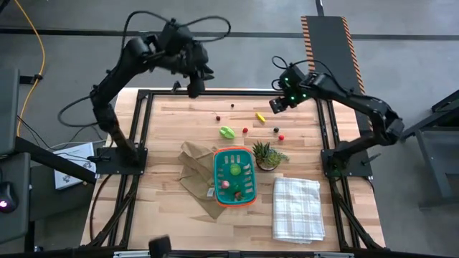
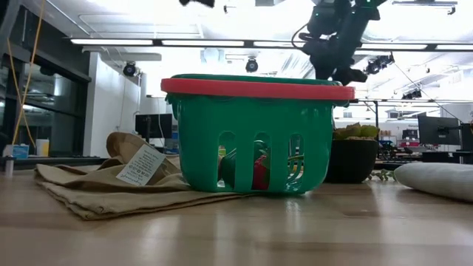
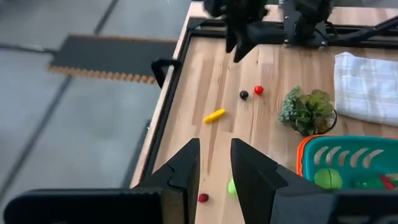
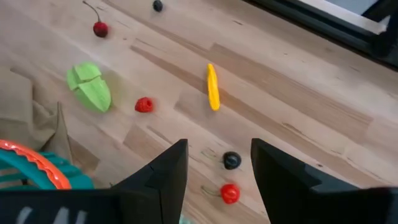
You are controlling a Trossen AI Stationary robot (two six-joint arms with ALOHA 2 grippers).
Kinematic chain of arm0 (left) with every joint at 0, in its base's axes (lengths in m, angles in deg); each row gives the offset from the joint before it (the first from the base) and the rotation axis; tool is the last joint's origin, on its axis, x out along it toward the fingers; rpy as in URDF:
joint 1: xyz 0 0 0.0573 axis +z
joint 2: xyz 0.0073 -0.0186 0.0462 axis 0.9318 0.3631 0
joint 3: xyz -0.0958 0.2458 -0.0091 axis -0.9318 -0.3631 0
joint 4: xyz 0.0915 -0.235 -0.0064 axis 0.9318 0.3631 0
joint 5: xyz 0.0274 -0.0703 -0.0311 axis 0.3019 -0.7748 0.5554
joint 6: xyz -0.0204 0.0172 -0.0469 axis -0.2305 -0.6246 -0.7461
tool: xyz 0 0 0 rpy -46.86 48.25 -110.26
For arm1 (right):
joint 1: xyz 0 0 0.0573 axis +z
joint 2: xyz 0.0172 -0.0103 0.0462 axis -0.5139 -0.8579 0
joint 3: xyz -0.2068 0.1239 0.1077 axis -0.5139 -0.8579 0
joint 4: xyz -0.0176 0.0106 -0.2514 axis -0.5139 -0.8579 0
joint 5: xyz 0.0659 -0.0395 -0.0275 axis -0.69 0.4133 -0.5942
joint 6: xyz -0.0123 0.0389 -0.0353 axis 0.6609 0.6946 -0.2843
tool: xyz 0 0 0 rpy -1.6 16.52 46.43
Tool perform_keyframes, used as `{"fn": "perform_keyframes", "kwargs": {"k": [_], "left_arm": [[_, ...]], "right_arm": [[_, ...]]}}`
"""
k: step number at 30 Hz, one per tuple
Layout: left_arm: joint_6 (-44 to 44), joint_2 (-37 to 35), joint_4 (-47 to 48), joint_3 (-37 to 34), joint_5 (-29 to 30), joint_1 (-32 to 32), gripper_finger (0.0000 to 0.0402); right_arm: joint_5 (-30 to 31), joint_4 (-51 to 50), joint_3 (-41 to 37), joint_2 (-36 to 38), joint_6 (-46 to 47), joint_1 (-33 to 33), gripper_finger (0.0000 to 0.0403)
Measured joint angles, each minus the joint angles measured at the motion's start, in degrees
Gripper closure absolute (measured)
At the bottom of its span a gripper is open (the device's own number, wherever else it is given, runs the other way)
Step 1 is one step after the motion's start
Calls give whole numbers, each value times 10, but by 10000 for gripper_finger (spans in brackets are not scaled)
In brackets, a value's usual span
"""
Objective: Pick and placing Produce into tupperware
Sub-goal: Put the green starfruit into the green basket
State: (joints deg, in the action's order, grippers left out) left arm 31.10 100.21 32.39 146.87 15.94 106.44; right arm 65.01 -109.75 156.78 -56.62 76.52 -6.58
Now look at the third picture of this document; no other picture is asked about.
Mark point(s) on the yellow toy vegetable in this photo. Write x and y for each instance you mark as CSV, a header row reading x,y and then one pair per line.
x,y
214,116

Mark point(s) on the black mat with orange stripes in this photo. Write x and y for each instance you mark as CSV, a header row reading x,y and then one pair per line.
x,y
109,56

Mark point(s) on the white plaid dish towel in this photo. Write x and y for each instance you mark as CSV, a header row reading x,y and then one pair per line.
x,y
367,87

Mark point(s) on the green basket with orange rim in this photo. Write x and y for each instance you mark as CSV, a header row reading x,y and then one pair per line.
x,y
351,152

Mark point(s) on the potted succulent plant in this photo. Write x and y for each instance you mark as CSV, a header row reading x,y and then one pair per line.
x,y
308,112

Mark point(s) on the dark red toy cherry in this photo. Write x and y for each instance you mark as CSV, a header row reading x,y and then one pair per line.
x,y
203,198

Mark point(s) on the lime green toy fruit piece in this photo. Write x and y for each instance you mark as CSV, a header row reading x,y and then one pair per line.
x,y
231,187
328,178

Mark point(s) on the black aluminium table frame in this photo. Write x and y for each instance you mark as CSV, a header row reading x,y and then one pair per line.
x,y
367,39

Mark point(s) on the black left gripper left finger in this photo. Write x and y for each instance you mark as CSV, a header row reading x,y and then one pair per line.
x,y
186,168

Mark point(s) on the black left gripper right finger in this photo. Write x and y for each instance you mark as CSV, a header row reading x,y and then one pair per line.
x,y
258,186

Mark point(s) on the black frame hook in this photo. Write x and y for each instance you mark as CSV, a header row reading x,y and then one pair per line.
x,y
157,67

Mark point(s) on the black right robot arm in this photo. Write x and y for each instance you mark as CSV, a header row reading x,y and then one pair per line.
x,y
308,18

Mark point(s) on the small red toy ball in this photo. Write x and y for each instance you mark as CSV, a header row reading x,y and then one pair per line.
x,y
258,90

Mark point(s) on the small black toy berry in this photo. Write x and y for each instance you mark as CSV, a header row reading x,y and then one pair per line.
x,y
244,95

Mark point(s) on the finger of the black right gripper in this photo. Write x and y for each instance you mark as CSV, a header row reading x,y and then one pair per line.
x,y
244,45
230,40

